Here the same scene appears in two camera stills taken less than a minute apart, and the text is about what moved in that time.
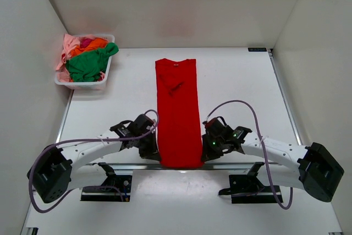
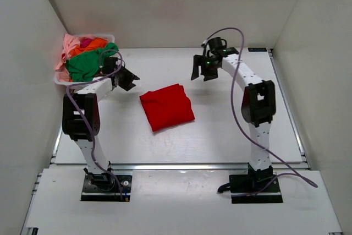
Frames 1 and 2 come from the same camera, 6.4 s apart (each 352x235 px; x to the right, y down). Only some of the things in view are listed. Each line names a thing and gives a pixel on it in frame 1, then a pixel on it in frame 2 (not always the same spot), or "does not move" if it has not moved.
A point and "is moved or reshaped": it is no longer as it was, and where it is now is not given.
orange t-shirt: x=96 y=43 does not move
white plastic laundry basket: x=89 y=85 does not move
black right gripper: x=207 y=153 -> x=197 y=63
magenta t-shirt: x=84 y=42 does not move
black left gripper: x=152 y=152 -> x=131 y=77
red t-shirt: x=178 y=114 is moved or reshaped
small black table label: x=257 y=49 does not move
